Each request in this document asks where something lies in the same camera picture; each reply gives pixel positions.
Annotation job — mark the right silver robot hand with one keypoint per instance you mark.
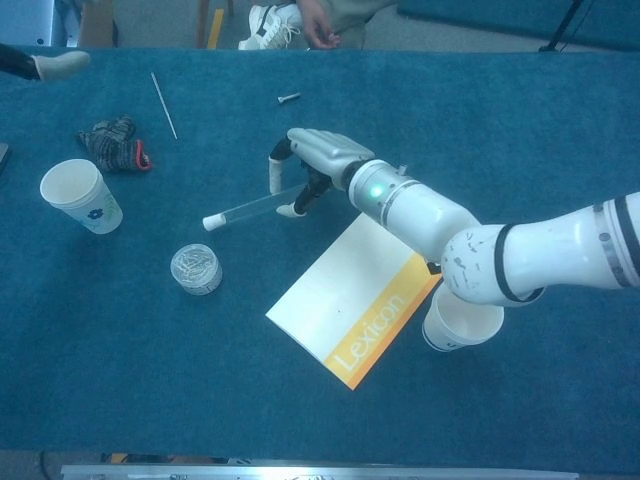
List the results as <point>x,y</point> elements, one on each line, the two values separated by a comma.
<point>330,155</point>

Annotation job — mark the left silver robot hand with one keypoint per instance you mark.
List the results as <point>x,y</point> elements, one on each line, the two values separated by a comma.
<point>55,65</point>

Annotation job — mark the clear glass test tube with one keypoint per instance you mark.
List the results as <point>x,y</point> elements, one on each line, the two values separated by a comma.
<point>255,207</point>

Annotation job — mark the small white stopper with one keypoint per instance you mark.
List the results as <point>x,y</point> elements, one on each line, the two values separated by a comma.
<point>212,222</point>

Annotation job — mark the silver metal cabinet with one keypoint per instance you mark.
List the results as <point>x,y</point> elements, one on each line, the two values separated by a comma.
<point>30,22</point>

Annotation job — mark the brown cardboard box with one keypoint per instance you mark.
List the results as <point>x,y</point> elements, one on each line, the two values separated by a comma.
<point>97,25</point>

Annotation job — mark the metal bolt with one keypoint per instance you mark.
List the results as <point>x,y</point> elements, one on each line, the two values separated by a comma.
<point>287,98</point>

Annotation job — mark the striped knit work glove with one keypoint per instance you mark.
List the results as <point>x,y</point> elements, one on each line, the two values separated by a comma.
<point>112,145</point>

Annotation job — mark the thin metal rod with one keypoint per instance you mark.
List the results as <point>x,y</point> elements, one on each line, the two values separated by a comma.
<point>164,105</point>

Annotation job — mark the paper cup with blue flower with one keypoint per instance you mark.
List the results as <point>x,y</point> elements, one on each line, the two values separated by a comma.
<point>70,186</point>

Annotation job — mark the white sneaker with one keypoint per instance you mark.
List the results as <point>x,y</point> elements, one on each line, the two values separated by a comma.
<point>267,27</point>

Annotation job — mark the white and orange Lexicon book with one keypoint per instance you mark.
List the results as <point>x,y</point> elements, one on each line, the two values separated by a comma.
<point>340,305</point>

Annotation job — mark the wooden chair leg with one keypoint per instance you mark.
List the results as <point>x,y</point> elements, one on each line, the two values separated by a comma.
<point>201,25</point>

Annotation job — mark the yellow strip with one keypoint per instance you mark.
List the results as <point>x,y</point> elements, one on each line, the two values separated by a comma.
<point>215,29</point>

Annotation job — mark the paper cup with dark print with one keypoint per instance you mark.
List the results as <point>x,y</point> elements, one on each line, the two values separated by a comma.
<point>465,325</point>

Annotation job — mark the black tripod stand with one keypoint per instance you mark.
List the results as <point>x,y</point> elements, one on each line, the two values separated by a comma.
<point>565,25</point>

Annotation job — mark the teal carpet table cover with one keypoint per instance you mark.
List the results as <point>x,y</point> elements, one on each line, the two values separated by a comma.
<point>300,425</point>

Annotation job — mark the aluminium frame rail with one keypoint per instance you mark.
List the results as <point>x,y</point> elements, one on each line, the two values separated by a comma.
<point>300,473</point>

